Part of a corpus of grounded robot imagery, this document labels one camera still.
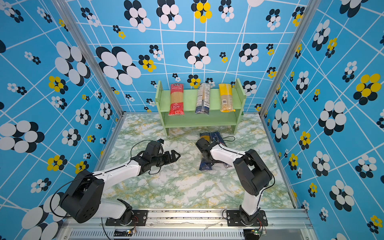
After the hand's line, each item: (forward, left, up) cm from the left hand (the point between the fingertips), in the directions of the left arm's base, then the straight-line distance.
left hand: (176, 156), depth 87 cm
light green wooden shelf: (+22, -24, +10) cm, 34 cm away
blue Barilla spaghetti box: (+18, -25, -4) cm, 31 cm away
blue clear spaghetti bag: (-4, -17, -5) cm, 18 cm away
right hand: (+2, -25, -6) cm, 26 cm away
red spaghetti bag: (+25, 0, +22) cm, 34 cm away
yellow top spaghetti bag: (+31, -29, +23) cm, 48 cm away
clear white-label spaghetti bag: (+23, -15, +23) cm, 36 cm away
